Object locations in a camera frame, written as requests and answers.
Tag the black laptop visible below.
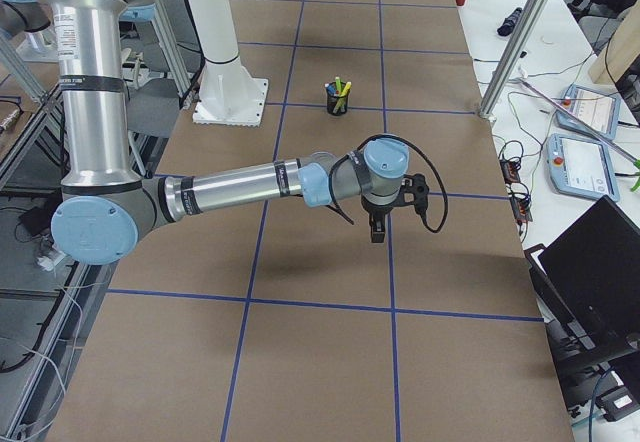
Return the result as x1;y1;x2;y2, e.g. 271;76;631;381
539;196;639;333

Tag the black braided camera cable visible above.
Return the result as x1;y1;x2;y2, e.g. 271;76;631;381
327;133;450;235

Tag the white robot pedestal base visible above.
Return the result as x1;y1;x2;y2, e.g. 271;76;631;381
177;0;269;128

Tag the black mesh pen cup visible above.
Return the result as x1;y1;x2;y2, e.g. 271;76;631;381
325;82;351;116

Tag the aluminium frame post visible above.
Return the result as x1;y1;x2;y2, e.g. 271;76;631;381
478;0;548;120

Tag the green-handled reacher grabber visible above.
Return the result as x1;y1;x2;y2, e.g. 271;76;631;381
517;77;639;169

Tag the far blue teach pendant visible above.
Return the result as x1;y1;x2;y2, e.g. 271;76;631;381
561;84;622;140

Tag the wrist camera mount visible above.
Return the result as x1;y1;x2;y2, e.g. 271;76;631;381
398;174;429;216

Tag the near blue teach pendant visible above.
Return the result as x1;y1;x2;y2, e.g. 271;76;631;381
547;133;620;202

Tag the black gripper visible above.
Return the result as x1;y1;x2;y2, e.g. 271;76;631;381
361;198;396;243

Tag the blue teach pendant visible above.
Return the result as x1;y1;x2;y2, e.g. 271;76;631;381
547;133;620;202
561;84;622;140

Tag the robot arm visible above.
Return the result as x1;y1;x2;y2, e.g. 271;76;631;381
42;0;409;265
1;0;51;40

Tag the yellow marker pen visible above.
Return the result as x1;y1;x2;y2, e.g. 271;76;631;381
333;81;352;114

